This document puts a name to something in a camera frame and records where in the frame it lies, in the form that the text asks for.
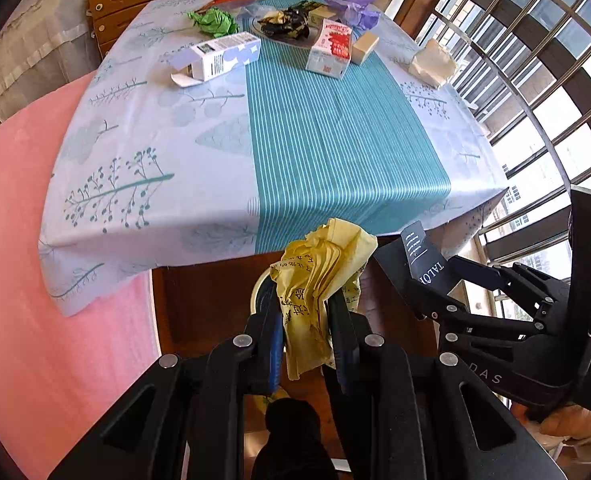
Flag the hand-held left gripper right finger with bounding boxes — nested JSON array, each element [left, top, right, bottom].
[[323, 291, 566, 480]]

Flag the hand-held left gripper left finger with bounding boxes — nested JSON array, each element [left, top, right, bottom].
[[48, 272, 284, 480]]

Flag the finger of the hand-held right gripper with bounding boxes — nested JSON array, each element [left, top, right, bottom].
[[374, 246, 543, 356], [445, 255, 572, 318]]

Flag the black packet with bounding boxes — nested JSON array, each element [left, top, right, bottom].
[[400, 219, 449, 295]]

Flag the round trash bin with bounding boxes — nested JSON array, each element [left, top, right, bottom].
[[250, 266, 282, 331]]

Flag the yellow plastic bag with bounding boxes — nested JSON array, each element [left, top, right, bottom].
[[269, 218, 379, 382]]

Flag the purple plastic bag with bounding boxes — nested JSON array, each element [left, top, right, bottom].
[[323, 0, 382, 31]]

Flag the red snack packet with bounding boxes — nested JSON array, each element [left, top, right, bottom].
[[195, 0, 256, 15]]

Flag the person's right hand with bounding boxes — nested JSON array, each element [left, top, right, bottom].
[[539, 405, 591, 443]]

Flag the leaf print tablecloth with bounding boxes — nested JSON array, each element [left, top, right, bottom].
[[38, 0, 510, 318]]

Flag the window with metal grille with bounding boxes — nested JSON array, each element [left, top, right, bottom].
[[385, 0, 591, 321]]

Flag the crumpled white paper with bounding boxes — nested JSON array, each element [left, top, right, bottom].
[[407, 38, 457, 90]]

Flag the beige box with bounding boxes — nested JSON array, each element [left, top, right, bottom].
[[350, 31, 380, 65]]

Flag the pink cloth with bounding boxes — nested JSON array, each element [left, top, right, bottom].
[[0, 69, 186, 480]]

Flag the red and white milk carton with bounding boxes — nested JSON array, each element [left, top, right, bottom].
[[305, 18, 353, 79]]

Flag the grey plate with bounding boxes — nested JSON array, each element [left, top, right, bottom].
[[250, 12, 323, 51]]

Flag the small pale box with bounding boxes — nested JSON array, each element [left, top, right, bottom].
[[308, 6, 337, 27]]

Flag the black crumpled wrapper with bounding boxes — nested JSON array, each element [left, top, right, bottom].
[[258, 6, 312, 39]]

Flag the white and blue carton box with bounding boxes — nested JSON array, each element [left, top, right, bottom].
[[170, 31, 262, 89]]

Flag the crumpled green paper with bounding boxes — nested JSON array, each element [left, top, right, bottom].
[[186, 6, 240, 38]]

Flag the white lace cloth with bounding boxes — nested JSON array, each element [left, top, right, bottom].
[[0, 0, 107, 133]]

